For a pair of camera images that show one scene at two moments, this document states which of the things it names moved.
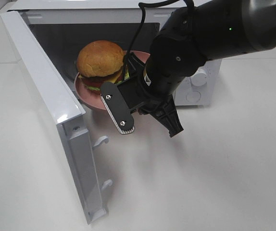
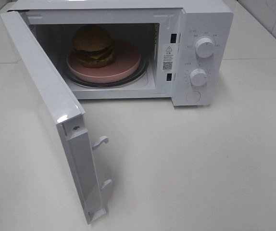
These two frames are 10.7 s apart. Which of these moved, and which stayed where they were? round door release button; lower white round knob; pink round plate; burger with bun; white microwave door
Moved: burger with bun; pink round plate
Stayed: lower white round knob; round door release button; white microwave door
